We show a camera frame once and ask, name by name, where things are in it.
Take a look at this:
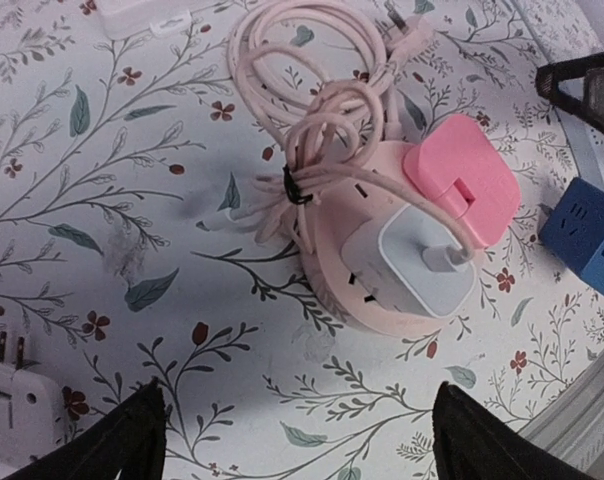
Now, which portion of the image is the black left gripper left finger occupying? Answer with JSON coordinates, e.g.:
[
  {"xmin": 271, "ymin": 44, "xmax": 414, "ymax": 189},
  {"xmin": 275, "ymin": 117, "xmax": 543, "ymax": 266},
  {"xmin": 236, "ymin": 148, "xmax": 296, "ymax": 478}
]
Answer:
[{"xmin": 7, "ymin": 378, "xmax": 167, "ymax": 480}]

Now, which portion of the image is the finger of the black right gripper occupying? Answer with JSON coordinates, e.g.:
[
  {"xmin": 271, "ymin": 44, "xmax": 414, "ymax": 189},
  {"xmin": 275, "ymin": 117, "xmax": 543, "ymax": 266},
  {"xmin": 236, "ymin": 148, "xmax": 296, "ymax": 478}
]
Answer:
[{"xmin": 535, "ymin": 51, "xmax": 604, "ymax": 135}]

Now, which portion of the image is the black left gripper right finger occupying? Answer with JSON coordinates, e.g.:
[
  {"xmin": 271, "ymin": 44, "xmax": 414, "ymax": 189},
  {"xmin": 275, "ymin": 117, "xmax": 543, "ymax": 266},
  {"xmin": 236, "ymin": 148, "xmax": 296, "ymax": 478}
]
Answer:
[{"xmin": 432, "ymin": 382, "xmax": 590, "ymax": 479}]

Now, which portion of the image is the white square plug adapter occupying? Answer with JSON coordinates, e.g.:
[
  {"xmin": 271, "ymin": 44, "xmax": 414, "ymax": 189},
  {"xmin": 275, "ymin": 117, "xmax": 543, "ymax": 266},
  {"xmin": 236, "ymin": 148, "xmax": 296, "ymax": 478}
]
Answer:
[{"xmin": 0, "ymin": 331, "xmax": 66, "ymax": 469}]

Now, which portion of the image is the dark blue cube socket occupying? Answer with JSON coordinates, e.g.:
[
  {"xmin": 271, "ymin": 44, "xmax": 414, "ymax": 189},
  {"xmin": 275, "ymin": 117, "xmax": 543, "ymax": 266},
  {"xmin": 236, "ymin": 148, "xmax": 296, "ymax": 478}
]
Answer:
[{"xmin": 539, "ymin": 177, "xmax": 604, "ymax": 296}]

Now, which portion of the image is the pink square plug adapter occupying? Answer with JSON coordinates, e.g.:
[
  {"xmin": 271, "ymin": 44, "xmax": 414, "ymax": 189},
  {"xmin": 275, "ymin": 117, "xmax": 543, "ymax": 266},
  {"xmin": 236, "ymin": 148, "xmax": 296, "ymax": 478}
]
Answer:
[{"xmin": 402, "ymin": 114, "xmax": 521, "ymax": 249}]

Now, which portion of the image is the small white usb charger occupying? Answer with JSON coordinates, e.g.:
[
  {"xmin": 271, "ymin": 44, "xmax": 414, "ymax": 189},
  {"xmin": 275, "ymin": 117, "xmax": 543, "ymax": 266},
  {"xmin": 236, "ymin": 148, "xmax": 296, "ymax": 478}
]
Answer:
[{"xmin": 341, "ymin": 205, "xmax": 476, "ymax": 318}]

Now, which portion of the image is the pink round power strip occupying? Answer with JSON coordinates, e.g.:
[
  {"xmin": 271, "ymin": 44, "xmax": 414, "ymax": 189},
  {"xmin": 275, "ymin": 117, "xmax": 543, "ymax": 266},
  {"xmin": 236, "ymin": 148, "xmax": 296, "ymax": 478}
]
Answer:
[{"xmin": 296, "ymin": 139, "xmax": 483, "ymax": 337}]

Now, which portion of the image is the pink power cable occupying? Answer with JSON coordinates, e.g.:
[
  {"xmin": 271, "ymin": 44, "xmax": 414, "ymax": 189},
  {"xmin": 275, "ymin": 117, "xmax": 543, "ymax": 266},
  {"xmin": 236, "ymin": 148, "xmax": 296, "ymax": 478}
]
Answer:
[{"xmin": 226, "ymin": 0, "xmax": 436, "ymax": 246}]

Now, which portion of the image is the front aluminium rail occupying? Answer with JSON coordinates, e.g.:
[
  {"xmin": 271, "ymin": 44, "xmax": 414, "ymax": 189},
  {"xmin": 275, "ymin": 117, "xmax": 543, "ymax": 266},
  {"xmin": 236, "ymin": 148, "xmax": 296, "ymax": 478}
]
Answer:
[{"xmin": 519, "ymin": 350, "xmax": 604, "ymax": 471}]

